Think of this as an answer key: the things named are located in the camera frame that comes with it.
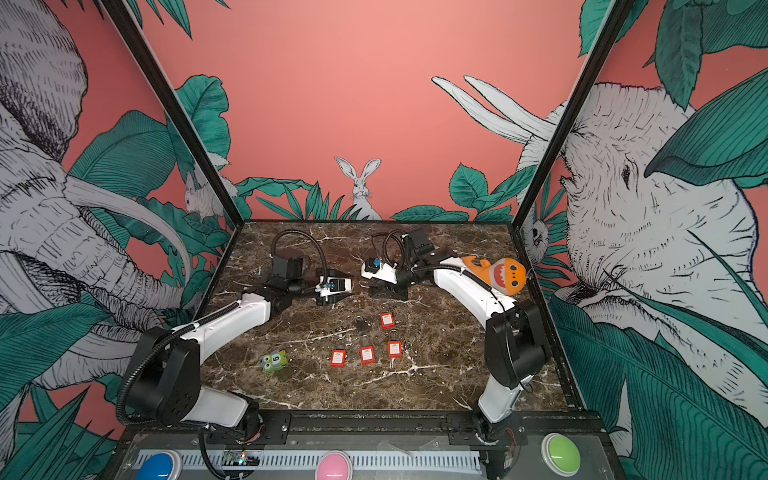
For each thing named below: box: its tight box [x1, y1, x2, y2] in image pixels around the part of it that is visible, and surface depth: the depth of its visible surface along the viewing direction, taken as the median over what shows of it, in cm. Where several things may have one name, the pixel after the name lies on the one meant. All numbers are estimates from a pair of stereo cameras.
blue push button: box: [136, 451, 183, 480], surface depth 69 cm
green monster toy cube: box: [262, 350, 288, 374], surface depth 85 cm
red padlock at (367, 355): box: [360, 346, 376, 365], surface depth 87 cm
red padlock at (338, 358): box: [330, 349, 347, 368], surface depth 86 cm
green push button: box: [541, 432, 582, 477], surface depth 71 cm
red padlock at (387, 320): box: [380, 312, 395, 330], surface depth 94 cm
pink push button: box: [315, 450, 353, 480], surface depth 69 cm
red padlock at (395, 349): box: [388, 340, 403, 359], surface depth 88 cm
